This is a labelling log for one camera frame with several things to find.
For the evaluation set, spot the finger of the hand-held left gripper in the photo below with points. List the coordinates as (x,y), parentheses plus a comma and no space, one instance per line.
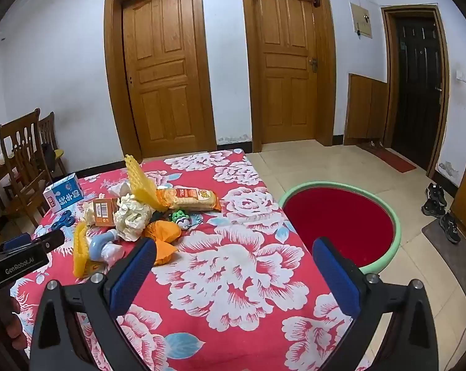
(49,240)
(17,241)

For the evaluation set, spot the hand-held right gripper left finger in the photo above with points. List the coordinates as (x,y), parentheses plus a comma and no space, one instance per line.
(134,274)

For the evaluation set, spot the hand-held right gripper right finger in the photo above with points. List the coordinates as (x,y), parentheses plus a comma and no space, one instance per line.
(337,278)

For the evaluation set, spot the small yellow foam net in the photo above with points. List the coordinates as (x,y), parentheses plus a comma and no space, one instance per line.
(80,255)

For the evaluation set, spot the blue and white curved tube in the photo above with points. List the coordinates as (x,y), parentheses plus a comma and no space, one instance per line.
(101,245)

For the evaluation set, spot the orange plastic bag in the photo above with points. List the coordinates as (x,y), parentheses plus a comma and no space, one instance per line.
(163,234)

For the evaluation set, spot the clear plastic bag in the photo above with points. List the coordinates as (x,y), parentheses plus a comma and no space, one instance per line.
(130,216)

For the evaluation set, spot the green basin with red inside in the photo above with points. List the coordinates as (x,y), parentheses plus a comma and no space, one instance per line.
(341,216)

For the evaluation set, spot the orange cardboard box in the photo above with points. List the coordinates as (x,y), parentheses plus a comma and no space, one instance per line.
(105,212)

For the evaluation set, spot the green toy figure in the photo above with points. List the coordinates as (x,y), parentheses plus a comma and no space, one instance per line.
(182,219)

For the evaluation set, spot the white tissue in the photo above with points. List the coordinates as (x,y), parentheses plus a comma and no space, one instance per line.
(119,190)

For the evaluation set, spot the large yellow foam net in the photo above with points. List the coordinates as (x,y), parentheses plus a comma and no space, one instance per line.
(140,185)

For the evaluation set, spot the orange snack packet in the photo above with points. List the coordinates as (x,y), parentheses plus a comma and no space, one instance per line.
(186,199)

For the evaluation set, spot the person's left hand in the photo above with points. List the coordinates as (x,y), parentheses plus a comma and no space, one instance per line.
(14,328)

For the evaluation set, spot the blue fidget spinner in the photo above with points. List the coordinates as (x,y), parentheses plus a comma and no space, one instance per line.
(63,222)

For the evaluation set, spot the blue and white milk carton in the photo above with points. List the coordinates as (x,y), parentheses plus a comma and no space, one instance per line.
(65,193)

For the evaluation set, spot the black bag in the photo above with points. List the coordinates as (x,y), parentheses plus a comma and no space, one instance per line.
(47,156)

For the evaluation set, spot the yellow seat cushion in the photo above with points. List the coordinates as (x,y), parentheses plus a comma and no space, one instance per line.
(58,153)

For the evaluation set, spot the red floral tablecloth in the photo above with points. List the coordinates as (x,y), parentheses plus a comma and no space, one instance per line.
(225,262)

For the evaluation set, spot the wooden chair with yellow cushion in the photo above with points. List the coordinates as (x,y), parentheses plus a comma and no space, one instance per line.
(47,131)

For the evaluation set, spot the brown floor mat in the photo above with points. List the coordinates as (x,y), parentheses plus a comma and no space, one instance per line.
(445,251)

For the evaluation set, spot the red doormat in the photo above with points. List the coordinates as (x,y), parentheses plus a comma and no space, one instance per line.
(389,158)

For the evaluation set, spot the panelled wooden door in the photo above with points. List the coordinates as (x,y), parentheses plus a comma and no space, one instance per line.
(159,65)

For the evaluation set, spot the dark entrance door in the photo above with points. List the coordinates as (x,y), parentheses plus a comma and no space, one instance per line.
(414,85)

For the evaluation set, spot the beige electrical panel box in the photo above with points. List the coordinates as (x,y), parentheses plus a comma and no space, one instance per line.
(361,19)

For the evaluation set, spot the wooden wall cabinet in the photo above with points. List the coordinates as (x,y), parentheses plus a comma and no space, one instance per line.
(366,112)

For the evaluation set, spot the white wall switch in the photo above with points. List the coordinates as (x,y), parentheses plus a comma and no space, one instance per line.
(462,76)

